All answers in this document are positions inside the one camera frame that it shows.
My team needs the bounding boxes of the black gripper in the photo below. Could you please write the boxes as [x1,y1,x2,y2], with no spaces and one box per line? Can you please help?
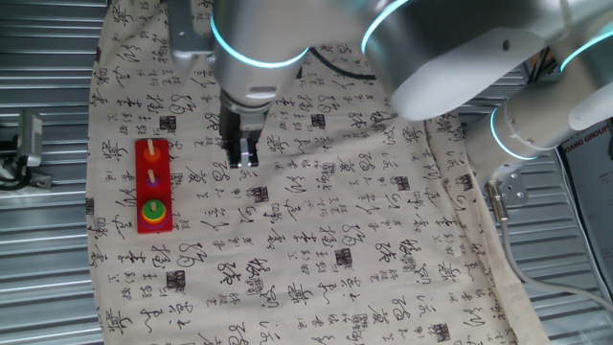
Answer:
[218,103,269,169]

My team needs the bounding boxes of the green Hanoi disc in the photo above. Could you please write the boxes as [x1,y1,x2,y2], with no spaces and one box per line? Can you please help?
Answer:
[141,198,168,223]

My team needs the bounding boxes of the red Hanoi base with pegs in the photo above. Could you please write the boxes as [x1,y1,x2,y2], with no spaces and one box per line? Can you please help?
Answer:
[134,138,173,235]

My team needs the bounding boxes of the yellow Hanoi disc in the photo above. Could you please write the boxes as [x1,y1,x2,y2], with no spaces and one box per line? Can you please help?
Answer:
[140,205,169,225]

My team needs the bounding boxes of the large orange Hanoi disc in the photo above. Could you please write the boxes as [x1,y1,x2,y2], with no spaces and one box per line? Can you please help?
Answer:
[140,207,170,227]

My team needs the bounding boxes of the cream calligraphy print tablecloth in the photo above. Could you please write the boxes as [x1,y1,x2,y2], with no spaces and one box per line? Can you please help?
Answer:
[84,0,552,345]

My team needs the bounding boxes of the stacked rainbow rings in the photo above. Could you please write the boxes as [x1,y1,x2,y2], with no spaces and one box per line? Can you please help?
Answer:
[139,209,170,229]
[138,210,171,233]

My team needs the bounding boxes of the black clamp tool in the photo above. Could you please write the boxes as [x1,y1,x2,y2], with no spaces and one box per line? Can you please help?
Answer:
[0,155,53,192]

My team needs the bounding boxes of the dark printed sign board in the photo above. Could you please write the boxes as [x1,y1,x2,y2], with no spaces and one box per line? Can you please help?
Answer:
[557,119,613,298]

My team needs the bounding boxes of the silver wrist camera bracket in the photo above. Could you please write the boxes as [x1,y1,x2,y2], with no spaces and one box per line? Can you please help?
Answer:
[167,0,216,68]

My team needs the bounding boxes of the silver finned camera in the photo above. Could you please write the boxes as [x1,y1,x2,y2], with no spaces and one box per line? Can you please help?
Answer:
[16,109,44,168]

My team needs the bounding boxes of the metal clamp bracket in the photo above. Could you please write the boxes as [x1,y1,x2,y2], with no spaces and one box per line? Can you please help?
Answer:
[0,133,34,192]

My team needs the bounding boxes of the grey base cable with connector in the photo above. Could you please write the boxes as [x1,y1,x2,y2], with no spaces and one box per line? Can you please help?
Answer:
[483,179,613,315]

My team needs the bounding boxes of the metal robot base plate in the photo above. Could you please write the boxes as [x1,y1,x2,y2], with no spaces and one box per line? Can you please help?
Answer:
[495,168,531,208]

